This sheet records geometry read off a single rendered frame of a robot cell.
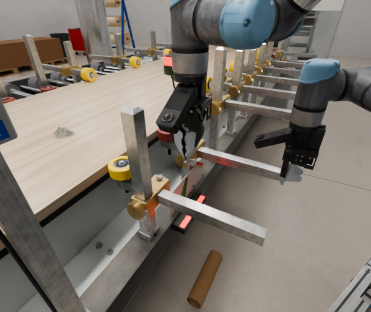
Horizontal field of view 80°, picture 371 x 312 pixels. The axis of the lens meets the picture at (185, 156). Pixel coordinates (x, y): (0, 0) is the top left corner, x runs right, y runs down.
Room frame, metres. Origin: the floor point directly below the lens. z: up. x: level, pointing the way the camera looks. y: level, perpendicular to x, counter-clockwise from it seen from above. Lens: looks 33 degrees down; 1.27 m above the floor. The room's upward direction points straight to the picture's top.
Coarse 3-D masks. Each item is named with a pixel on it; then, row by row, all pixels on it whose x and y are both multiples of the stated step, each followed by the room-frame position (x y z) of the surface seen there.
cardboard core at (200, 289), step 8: (208, 256) 0.77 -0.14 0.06; (216, 256) 0.76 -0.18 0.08; (208, 264) 0.71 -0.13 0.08; (216, 264) 0.71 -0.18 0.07; (200, 272) 0.67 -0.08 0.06; (208, 272) 0.66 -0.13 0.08; (200, 280) 0.62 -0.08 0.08; (208, 280) 0.62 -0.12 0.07; (192, 288) 0.59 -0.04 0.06; (200, 288) 0.58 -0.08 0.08; (208, 288) 0.59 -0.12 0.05; (192, 296) 0.54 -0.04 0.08; (200, 296) 0.54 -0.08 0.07; (192, 304) 0.54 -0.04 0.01; (200, 304) 0.51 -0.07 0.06
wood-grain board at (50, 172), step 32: (160, 64) 1.95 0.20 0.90; (32, 96) 1.14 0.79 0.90; (64, 96) 1.14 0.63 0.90; (96, 96) 1.14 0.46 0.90; (128, 96) 1.14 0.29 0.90; (160, 96) 1.14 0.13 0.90; (32, 128) 0.76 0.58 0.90; (96, 128) 0.76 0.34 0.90; (32, 160) 0.54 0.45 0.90; (64, 160) 0.54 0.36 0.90; (96, 160) 0.54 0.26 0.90; (32, 192) 0.41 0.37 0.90; (64, 192) 0.41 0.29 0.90
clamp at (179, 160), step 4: (204, 140) 0.72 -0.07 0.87; (200, 144) 0.69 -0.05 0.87; (204, 144) 0.72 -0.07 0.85; (196, 148) 0.66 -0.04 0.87; (196, 152) 0.66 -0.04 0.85; (176, 156) 0.64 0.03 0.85; (180, 156) 0.62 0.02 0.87; (192, 156) 0.63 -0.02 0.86; (196, 156) 0.66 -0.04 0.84; (176, 160) 0.63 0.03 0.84; (180, 160) 0.62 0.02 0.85; (184, 160) 0.61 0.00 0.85; (180, 164) 0.62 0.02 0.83; (184, 164) 0.61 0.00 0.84
